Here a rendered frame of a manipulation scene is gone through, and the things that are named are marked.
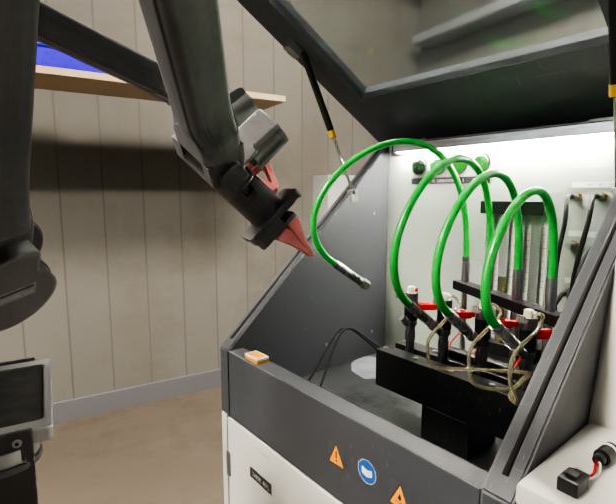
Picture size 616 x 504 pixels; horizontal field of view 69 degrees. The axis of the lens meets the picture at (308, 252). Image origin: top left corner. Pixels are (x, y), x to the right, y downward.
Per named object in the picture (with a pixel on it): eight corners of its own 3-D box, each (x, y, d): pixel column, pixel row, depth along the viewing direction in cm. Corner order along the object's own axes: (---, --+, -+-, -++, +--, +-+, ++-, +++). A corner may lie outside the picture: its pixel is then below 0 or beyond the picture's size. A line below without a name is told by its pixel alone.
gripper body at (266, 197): (305, 197, 66) (270, 161, 63) (259, 249, 64) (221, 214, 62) (290, 196, 72) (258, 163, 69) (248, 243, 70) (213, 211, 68)
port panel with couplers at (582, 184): (550, 314, 95) (561, 166, 91) (557, 312, 97) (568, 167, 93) (622, 329, 85) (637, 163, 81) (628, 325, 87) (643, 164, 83)
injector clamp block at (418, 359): (374, 415, 97) (375, 347, 95) (404, 401, 103) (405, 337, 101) (535, 497, 70) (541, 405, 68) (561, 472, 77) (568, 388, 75)
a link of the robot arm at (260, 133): (172, 138, 56) (219, 181, 55) (235, 72, 57) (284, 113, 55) (204, 170, 68) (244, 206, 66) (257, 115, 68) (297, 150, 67)
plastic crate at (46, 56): (105, 87, 228) (104, 64, 227) (111, 77, 207) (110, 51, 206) (23, 78, 210) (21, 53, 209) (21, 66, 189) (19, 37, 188)
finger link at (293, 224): (329, 246, 68) (287, 205, 65) (299, 282, 67) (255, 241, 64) (312, 241, 75) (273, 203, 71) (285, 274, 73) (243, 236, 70)
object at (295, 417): (229, 416, 104) (227, 350, 102) (245, 411, 107) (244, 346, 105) (473, 605, 56) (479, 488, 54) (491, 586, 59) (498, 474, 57)
